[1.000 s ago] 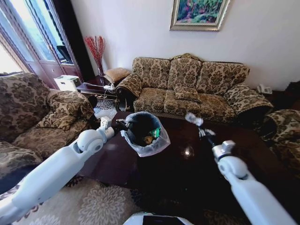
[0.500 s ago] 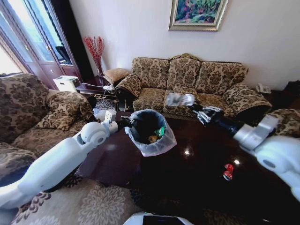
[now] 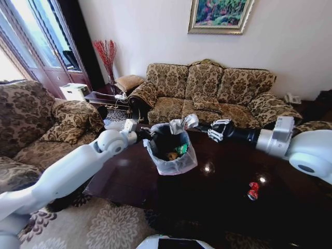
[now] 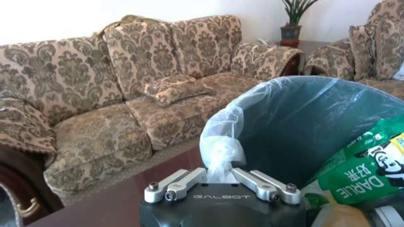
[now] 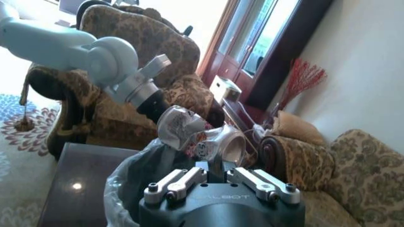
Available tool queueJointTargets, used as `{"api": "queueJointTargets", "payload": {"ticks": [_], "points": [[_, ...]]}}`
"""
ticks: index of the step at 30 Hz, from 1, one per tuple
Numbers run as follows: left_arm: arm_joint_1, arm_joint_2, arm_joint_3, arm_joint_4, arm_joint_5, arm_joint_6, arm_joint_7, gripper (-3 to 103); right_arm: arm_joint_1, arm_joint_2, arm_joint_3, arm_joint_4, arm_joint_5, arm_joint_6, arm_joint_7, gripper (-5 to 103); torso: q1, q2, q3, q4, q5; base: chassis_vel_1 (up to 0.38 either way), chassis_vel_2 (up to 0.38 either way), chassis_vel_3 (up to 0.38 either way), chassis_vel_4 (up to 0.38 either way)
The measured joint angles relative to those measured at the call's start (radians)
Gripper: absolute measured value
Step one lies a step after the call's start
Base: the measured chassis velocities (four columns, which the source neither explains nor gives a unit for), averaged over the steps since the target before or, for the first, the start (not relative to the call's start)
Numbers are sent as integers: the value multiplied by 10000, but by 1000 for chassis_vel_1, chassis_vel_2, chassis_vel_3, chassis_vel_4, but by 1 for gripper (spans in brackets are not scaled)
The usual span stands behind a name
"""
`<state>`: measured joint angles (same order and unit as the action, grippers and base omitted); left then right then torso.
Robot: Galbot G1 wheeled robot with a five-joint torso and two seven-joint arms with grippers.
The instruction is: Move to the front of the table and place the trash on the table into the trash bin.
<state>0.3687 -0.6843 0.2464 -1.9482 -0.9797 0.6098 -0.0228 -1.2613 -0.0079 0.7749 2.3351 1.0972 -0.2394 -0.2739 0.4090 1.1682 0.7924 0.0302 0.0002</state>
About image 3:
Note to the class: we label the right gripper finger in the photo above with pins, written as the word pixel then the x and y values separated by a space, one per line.
pixel 215 135
pixel 220 124

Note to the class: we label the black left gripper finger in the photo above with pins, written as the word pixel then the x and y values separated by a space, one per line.
pixel 152 132

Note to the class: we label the dark grey trash bin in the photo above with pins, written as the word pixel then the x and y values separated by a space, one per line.
pixel 160 145

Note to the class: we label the silver wrapper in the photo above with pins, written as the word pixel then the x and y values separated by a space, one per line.
pixel 179 125

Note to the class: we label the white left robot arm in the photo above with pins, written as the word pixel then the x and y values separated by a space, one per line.
pixel 64 168

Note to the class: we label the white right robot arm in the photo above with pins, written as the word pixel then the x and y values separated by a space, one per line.
pixel 311 147

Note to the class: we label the translucent white bin bag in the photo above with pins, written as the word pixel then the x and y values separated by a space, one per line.
pixel 188 162

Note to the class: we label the small floral sofa pillow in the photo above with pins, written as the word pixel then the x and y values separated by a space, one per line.
pixel 207 103

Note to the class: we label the yellow brown food scrap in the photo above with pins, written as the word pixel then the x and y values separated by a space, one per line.
pixel 171 155

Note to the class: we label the green snack wrapper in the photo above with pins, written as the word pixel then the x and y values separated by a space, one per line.
pixel 181 149

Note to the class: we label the floral brown three-seat sofa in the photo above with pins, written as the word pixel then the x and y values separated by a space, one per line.
pixel 233 85

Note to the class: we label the white power strip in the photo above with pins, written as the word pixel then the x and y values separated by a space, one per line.
pixel 121 96

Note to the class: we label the brown woven square cushion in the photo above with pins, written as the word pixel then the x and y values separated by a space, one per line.
pixel 129 82

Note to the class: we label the dark wooden side table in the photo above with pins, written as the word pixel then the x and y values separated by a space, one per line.
pixel 102 97

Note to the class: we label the crushed red soda can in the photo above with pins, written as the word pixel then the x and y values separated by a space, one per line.
pixel 253 191

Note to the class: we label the clear glass vase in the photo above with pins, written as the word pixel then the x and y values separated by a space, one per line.
pixel 111 83

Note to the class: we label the white desk telephone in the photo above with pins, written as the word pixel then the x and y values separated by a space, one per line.
pixel 292 98

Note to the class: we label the floral armchair cushion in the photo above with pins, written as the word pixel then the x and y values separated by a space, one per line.
pixel 62 133

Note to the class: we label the white plastic box appliance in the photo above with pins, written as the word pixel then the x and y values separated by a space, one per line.
pixel 74 92

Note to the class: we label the red decorative branches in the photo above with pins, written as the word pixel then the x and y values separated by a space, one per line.
pixel 106 55

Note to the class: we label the beige floral floor rug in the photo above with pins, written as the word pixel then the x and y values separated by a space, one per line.
pixel 103 225

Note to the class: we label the white robot front shell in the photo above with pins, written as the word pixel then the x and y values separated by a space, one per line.
pixel 150 242

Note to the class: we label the gold framed landscape painting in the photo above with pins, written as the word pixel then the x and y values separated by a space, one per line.
pixel 220 13

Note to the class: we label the floral brown armchair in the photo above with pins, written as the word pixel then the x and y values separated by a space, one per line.
pixel 23 116

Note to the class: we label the glass door wooden cabinet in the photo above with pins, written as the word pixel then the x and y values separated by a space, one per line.
pixel 39 39

